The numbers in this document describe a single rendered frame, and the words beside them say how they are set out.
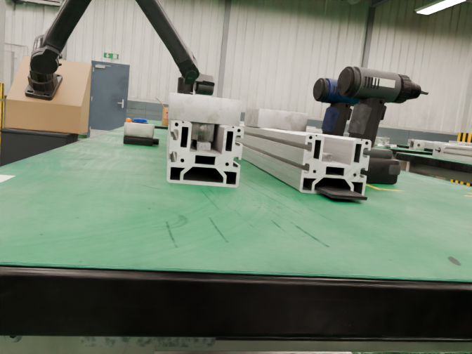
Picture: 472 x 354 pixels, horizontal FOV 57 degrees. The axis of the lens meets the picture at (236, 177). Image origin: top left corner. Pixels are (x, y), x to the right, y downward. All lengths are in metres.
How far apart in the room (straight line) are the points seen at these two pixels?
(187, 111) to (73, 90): 0.95
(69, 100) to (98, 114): 10.88
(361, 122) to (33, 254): 0.70
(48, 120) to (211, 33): 11.21
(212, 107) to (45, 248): 0.42
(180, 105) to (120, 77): 11.73
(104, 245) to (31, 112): 1.26
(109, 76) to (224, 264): 12.17
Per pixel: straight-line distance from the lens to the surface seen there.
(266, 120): 0.94
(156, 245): 0.31
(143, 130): 1.24
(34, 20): 12.99
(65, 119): 1.53
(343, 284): 0.30
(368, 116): 0.88
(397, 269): 0.33
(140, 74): 12.43
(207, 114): 0.67
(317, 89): 1.09
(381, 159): 0.88
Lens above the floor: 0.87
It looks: 7 degrees down
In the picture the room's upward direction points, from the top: 6 degrees clockwise
